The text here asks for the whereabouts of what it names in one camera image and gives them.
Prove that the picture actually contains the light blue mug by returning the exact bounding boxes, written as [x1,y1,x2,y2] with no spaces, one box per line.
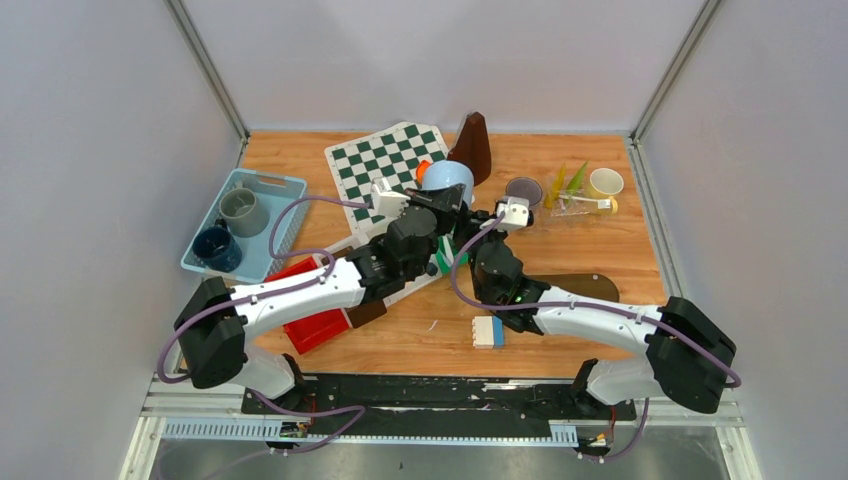
[418,160,474,207]

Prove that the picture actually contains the purple mug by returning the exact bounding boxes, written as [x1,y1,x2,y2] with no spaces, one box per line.
[505,177,544,210]

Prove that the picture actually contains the yellow toothpaste tube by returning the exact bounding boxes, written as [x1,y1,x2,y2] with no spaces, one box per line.
[543,164,567,209]

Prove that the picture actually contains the white toothbrush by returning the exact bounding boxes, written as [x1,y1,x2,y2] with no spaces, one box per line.
[558,195,619,215]

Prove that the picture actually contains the cream mug yellow handle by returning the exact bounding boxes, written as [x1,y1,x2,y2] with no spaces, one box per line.
[587,168,624,210]

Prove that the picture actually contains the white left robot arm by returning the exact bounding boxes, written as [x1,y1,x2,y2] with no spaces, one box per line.
[163,184,467,413]

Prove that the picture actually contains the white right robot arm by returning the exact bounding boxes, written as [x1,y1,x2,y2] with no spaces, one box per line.
[454,211,742,418]

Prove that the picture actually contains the dark wooden oval tray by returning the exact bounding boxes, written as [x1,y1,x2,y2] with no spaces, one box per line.
[534,273,620,302]

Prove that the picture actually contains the orange toy block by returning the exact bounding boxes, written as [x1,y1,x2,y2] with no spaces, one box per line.
[415,161,432,184]

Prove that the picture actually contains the green plastic bin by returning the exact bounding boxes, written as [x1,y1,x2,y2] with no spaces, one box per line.
[434,235,459,275]

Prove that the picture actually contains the brown wooden metronome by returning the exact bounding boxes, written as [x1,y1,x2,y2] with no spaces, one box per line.
[447,111,492,186]

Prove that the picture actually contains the white plastic bin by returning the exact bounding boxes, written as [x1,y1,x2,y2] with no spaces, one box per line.
[324,232,371,259]

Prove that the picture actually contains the white blue toy brick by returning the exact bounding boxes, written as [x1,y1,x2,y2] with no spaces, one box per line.
[472,316,505,349]

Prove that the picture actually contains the green white chessboard mat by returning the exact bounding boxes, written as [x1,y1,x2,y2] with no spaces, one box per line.
[324,122,448,203]

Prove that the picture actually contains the brown wooden block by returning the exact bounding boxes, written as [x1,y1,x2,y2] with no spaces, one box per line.
[345,300,387,329]

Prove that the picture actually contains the red plastic bin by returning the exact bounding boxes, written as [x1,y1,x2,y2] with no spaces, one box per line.
[265,255,351,355]

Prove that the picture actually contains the light blue perforated basket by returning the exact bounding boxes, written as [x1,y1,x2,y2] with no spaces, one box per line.
[180,168,309,284]

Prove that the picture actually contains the grey mug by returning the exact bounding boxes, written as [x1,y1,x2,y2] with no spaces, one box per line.
[218,187,270,238]

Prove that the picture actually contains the dark blue mug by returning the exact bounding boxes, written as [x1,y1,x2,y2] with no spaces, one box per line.
[191,226,243,272]

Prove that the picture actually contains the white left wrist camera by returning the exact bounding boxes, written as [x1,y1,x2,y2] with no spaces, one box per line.
[370,177,411,218]

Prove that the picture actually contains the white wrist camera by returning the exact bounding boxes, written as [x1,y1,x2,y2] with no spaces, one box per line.
[370,177,411,218]
[495,196,534,232]

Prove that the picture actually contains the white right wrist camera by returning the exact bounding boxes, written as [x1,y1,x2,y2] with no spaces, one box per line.
[495,196,534,232]

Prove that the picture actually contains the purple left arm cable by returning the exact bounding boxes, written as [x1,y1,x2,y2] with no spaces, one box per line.
[155,193,372,458]

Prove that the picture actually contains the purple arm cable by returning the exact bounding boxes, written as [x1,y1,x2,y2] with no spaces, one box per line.
[449,215,743,463]
[155,193,372,458]

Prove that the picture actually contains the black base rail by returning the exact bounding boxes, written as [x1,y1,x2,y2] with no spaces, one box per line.
[274,374,636,438]

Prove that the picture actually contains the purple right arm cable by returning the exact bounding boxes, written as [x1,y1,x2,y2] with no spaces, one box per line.
[449,215,743,463]

